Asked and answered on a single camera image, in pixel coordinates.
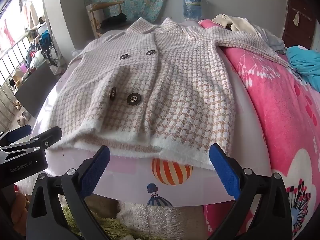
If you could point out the metal railing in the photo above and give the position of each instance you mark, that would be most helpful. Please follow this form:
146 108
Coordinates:
10 62

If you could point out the wheelchair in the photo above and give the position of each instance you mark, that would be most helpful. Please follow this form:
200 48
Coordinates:
51 52

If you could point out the pair of beige shoes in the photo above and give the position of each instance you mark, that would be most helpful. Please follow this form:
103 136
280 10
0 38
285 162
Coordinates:
23 117

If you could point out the hanging light clothes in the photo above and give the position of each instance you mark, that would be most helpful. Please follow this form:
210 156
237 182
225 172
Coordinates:
31 15

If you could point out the beige white houndstooth coat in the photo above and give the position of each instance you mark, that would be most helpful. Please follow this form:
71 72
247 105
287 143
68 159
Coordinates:
175 80

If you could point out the green fuzzy mat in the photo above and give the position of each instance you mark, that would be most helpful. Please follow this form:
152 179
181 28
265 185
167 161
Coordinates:
105 227

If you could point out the white fuzzy blanket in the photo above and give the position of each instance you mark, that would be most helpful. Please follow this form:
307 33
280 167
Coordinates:
162 222

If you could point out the brown door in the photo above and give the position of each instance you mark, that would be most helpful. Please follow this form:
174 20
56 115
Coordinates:
300 10

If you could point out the floral printed cardboard box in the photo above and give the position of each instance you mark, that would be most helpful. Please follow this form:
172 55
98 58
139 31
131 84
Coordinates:
93 15

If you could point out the dark cabinet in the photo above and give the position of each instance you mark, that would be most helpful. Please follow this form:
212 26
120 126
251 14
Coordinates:
37 90

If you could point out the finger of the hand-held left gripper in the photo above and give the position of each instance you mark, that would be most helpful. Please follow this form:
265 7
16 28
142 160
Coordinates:
47 136
21 132

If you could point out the grey cloth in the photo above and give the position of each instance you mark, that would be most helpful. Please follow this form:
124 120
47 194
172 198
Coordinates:
272 38

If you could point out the blue water jug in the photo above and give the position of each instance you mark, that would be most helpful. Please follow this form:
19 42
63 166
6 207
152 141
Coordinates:
192 6

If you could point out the black clothes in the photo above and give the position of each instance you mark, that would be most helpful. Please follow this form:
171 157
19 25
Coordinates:
115 20

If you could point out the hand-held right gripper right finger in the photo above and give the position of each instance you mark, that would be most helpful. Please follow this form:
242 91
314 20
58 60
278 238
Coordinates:
223 172

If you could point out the small hanging cream cloth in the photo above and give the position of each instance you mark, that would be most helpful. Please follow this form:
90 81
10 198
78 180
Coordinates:
296 18

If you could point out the pink floral blanket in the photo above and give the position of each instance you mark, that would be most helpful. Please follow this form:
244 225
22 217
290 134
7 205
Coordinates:
275 105

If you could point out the wooden chair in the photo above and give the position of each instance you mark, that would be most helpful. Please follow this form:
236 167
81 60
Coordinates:
96 21

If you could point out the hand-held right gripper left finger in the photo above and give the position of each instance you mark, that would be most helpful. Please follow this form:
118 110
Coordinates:
96 172

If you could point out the white plastic bag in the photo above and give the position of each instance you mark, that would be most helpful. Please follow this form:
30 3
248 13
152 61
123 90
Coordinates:
76 53

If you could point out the cream clothes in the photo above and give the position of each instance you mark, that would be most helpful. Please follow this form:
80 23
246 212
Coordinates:
237 22

